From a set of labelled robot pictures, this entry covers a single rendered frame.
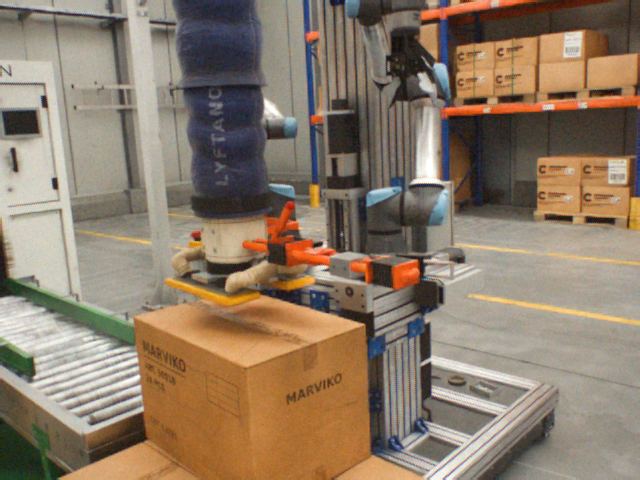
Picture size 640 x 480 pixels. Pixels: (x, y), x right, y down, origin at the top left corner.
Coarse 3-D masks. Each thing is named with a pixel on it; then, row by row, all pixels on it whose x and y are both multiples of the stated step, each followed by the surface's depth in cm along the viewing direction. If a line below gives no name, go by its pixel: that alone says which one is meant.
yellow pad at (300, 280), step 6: (276, 276) 175; (282, 276) 175; (300, 276) 174; (306, 276) 175; (258, 282) 179; (264, 282) 176; (276, 282) 172; (282, 282) 170; (288, 282) 170; (294, 282) 170; (300, 282) 171; (306, 282) 172; (312, 282) 174; (282, 288) 170; (288, 288) 168; (294, 288) 170
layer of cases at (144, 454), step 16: (144, 448) 190; (160, 448) 189; (96, 464) 182; (112, 464) 181; (128, 464) 181; (144, 464) 181; (160, 464) 180; (176, 464) 180; (368, 464) 174; (384, 464) 174
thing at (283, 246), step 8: (272, 240) 157; (280, 240) 159; (288, 240) 161; (296, 240) 161; (304, 240) 154; (312, 240) 156; (272, 248) 154; (280, 248) 152; (288, 248) 151; (296, 248) 153; (272, 256) 155; (280, 256) 154; (288, 256) 151; (280, 264) 153; (288, 264) 152; (296, 264) 153
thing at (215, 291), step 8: (192, 272) 175; (200, 272) 176; (168, 280) 179; (176, 280) 178; (184, 280) 176; (192, 280) 175; (224, 280) 165; (176, 288) 176; (184, 288) 172; (192, 288) 169; (200, 288) 168; (208, 288) 166; (216, 288) 165; (224, 288) 165; (240, 288) 164; (200, 296) 166; (208, 296) 163; (216, 296) 160; (224, 296) 159; (232, 296) 159; (240, 296) 159; (248, 296) 160; (256, 296) 161; (224, 304) 157; (232, 304) 157
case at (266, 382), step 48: (144, 336) 185; (192, 336) 168; (240, 336) 166; (288, 336) 164; (336, 336) 163; (144, 384) 191; (192, 384) 166; (240, 384) 148; (288, 384) 154; (336, 384) 165; (192, 432) 171; (240, 432) 151; (288, 432) 156; (336, 432) 167
